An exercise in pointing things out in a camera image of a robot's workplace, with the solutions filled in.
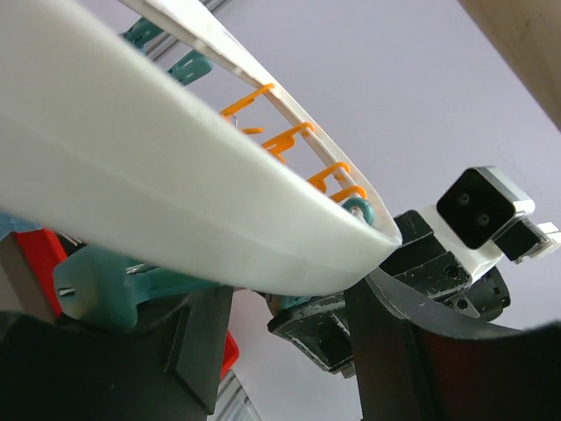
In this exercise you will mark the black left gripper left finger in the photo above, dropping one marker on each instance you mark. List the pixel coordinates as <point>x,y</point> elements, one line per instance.
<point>167,368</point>

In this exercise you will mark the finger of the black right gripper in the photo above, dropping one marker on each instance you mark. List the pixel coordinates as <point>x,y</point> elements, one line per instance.
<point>318,327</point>

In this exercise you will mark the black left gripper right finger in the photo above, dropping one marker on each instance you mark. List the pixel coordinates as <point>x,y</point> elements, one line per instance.
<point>417,359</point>

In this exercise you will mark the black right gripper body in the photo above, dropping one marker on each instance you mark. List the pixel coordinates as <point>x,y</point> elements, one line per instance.
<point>424,264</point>

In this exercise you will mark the white round clip hanger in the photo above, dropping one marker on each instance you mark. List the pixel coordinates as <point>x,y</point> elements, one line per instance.
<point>99,143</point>

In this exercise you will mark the teal clothespin near gripper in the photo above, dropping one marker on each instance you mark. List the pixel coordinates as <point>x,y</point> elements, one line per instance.
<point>104,289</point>

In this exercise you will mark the red plastic tray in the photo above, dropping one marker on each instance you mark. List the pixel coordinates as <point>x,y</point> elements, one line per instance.
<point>42,250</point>

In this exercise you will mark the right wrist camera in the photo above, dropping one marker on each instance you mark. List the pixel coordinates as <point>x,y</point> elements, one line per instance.
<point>484,217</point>

